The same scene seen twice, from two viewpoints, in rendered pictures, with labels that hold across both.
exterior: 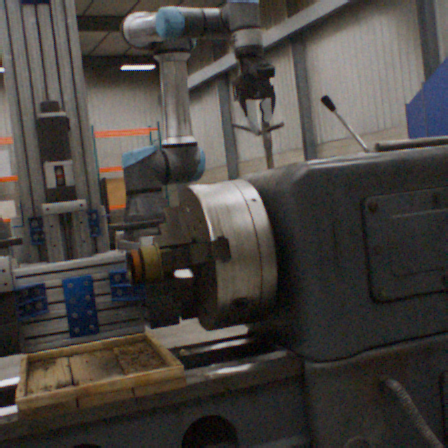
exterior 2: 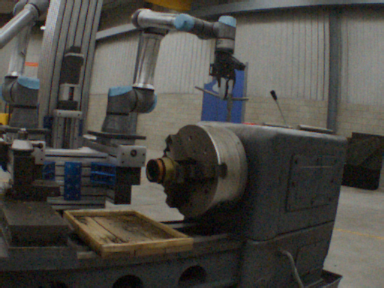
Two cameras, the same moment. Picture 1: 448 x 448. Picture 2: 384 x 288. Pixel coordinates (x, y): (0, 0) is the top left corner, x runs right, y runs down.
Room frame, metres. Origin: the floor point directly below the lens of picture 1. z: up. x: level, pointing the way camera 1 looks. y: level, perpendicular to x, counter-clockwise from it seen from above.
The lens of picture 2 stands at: (0.09, 0.50, 1.24)
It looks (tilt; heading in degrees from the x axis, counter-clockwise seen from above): 3 degrees down; 340
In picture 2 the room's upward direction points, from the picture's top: 5 degrees clockwise
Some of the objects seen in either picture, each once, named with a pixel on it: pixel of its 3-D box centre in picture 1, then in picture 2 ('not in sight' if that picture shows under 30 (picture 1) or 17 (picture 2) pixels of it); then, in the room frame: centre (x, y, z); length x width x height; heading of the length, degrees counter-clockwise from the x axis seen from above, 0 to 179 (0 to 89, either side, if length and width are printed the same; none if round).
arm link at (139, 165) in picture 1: (143, 167); (120, 98); (1.90, 0.23, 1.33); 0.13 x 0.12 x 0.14; 116
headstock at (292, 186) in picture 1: (375, 238); (271, 174); (1.43, -0.36, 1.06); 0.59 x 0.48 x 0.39; 107
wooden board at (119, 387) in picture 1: (95, 369); (121, 230); (1.21, 0.30, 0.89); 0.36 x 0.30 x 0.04; 17
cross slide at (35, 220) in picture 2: not in sight; (23, 210); (1.13, 0.62, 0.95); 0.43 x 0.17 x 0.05; 17
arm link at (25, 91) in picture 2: not in sight; (26, 90); (1.75, 0.71, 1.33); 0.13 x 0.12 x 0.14; 40
